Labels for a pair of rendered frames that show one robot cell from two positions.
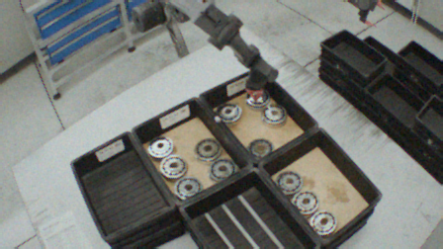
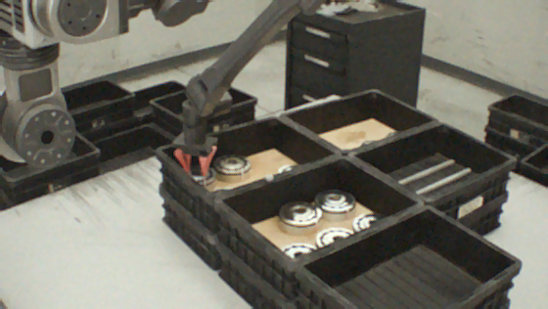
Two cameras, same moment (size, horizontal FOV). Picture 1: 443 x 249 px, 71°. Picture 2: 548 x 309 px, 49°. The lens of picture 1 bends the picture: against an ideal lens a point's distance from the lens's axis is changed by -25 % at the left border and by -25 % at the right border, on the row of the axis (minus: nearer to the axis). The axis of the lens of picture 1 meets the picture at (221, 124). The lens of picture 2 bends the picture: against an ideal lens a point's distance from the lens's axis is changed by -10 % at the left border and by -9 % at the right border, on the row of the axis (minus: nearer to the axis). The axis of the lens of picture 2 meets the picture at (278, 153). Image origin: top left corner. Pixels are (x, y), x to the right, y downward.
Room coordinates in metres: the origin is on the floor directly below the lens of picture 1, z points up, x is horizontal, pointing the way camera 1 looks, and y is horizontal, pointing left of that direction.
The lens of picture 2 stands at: (1.21, 1.36, 1.70)
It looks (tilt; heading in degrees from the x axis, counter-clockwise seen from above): 27 degrees down; 260
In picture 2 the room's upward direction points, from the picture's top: 2 degrees clockwise
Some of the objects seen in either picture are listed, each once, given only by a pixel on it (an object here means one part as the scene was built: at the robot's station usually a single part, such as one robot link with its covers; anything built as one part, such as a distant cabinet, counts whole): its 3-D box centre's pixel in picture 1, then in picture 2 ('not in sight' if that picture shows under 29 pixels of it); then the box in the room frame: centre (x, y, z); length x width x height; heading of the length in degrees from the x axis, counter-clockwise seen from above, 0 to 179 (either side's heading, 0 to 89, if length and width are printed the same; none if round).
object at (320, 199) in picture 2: (222, 169); (335, 200); (0.82, 0.01, 0.86); 0.10 x 0.10 x 0.01
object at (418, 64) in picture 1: (418, 84); (89, 140); (1.62, -1.44, 0.37); 0.40 x 0.30 x 0.45; 33
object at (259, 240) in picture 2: (187, 148); (321, 206); (0.88, 0.13, 0.92); 0.40 x 0.30 x 0.02; 27
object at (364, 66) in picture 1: (351, 76); (49, 201); (1.74, -0.88, 0.37); 0.40 x 0.30 x 0.45; 32
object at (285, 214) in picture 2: (208, 149); (299, 213); (0.92, 0.06, 0.86); 0.10 x 0.10 x 0.01
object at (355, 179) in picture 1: (320, 191); (359, 136); (0.66, -0.32, 0.87); 0.40 x 0.30 x 0.11; 27
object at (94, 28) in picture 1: (78, 19); not in sight; (2.55, 1.05, 0.60); 0.72 x 0.03 x 0.56; 122
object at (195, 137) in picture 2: (256, 74); (195, 134); (1.15, -0.16, 0.98); 0.10 x 0.07 x 0.07; 154
